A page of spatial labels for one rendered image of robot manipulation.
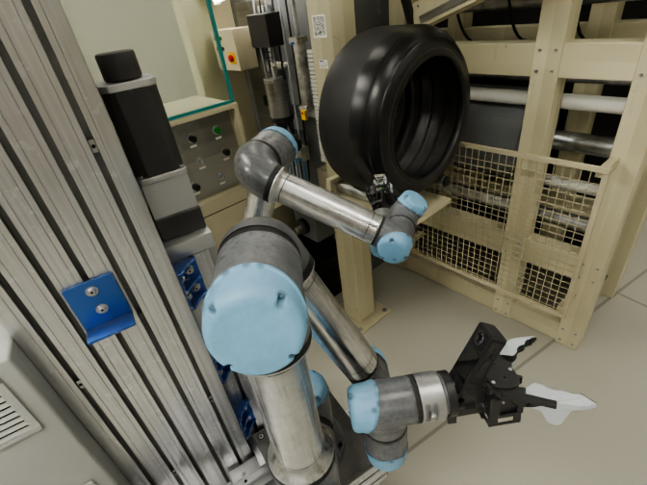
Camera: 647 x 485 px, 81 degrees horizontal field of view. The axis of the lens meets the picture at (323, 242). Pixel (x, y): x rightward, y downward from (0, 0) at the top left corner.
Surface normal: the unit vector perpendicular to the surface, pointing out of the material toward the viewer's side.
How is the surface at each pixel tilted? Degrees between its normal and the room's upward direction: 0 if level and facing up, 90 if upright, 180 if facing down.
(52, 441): 90
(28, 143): 90
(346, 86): 58
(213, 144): 90
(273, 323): 82
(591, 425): 0
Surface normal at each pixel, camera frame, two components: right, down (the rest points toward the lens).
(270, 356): 0.07, 0.37
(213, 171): 0.66, 0.34
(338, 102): -0.73, 0.09
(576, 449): -0.12, -0.83
